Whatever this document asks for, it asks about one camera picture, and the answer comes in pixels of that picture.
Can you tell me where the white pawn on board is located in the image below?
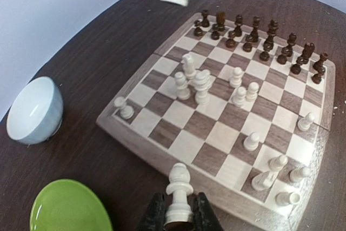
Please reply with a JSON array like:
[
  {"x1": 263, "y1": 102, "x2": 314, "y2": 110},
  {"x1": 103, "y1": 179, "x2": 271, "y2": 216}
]
[
  {"x1": 243, "y1": 132, "x2": 260, "y2": 151},
  {"x1": 297, "y1": 112, "x2": 315, "y2": 131}
]

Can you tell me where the white corner rook piece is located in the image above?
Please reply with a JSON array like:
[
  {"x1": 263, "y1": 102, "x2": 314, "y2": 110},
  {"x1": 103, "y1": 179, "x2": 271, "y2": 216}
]
[{"x1": 114, "y1": 96, "x2": 134, "y2": 120}]

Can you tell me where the white knight chess piece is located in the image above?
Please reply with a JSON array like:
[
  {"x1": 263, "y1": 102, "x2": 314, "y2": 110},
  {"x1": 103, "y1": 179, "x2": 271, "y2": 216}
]
[{"x1": 182, "y1": 54, "x2": 196, "y2": 80}]

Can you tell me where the white bishop chess piece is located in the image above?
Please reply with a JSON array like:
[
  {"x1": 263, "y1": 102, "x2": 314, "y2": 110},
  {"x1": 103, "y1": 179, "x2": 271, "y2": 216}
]
[{"x1": 165, "y1": 163, "x2": 194, "y2": 225}]

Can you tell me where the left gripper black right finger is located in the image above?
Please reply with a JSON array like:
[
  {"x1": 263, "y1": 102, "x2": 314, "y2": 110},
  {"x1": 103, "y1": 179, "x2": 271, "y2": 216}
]
[{"x1": 192, "y1": 192, "x2": 222, "y2": 231}]

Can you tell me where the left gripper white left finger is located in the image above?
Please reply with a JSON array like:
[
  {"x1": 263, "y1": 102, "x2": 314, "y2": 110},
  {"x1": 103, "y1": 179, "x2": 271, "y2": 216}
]
[{"x1": 137, "y1": 193, "x2": 167, "y2": 231}]

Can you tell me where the wooden chess board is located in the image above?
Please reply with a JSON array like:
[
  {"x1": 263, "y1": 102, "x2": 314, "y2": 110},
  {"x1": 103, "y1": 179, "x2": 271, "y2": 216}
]
[{"x1": 97, "y1": 13, "x2": 336, "y2": 230}]

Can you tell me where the white ceramic bowl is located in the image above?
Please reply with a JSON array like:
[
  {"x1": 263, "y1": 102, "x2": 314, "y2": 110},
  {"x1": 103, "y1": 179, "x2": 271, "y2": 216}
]
[{"x1": 6, "y1": 76, "x2": 63, "y2": 145}]

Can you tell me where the green plastic plate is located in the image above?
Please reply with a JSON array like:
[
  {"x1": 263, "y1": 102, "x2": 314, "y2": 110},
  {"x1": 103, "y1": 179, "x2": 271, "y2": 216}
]
[{"x1": 29, "y1": 179, "x2": 113, "y2": 230}]

